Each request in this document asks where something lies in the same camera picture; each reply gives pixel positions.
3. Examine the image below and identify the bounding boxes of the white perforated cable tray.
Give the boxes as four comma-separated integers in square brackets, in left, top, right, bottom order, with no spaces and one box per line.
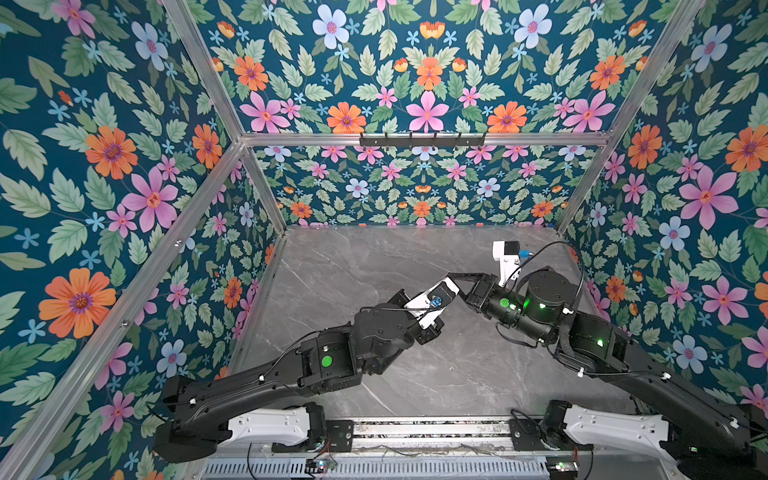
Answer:
[202,456,550,479]

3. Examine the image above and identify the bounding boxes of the black hook rack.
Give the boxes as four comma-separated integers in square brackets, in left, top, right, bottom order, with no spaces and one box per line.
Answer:
[358,132,486,149]

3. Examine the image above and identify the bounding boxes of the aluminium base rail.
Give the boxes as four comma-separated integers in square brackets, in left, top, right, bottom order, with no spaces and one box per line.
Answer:
[268,410,573,456]

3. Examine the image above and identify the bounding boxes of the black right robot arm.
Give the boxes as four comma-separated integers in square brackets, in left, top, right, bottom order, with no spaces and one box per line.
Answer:
[429,268,767,479]

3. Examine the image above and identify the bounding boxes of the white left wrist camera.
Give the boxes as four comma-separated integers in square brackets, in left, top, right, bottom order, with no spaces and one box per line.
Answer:
[404,277,460,330]

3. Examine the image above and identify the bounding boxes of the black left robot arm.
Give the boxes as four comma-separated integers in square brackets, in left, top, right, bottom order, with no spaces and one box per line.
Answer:
[153,290,455,463]

